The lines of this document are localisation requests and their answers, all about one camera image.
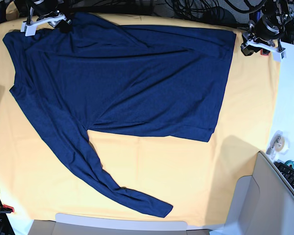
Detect navy blue long-sleeve shirt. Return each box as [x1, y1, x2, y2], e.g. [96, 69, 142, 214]
[3, 13, 236, 218]

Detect red clamp top right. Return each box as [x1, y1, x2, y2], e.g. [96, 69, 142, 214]
[260, 48, 270, 56]

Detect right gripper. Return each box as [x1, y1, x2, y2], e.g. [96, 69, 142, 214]
[26, 9, 72, 33]

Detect yellow table cloth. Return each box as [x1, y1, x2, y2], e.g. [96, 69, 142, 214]
[0, 13, 283, 227]

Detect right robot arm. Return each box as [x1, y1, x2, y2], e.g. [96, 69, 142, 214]
[21, 0, 72, 36]

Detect black keyboard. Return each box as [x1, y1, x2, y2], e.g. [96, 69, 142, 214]
[274, 162, 294, 189]

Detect green tape roll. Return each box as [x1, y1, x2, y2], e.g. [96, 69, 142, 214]
[285, 160, 294, 168]

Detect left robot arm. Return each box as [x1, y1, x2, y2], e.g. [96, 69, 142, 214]
[241, 0, 292, 62]

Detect red clamp bottom left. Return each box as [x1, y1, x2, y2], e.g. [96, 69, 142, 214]
[0, 205, 14, 214]

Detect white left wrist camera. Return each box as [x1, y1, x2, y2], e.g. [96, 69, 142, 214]
[272, 49, 286, 62]

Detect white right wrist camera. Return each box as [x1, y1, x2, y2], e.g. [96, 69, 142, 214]
[21, 22, 37, 37]

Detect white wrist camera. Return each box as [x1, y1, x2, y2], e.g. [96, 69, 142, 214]
[272, 49, 286, 62]
[21, 22, 37, 37]

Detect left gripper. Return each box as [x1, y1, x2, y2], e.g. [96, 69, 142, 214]
[241, 21, 285, 56]

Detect clear tape dispenser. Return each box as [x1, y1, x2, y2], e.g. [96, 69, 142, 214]
[266, 130, 290, 157]

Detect red clamp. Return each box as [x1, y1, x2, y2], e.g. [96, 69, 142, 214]
[0, 205, 14, 214]
[260, 48, 270, 56]

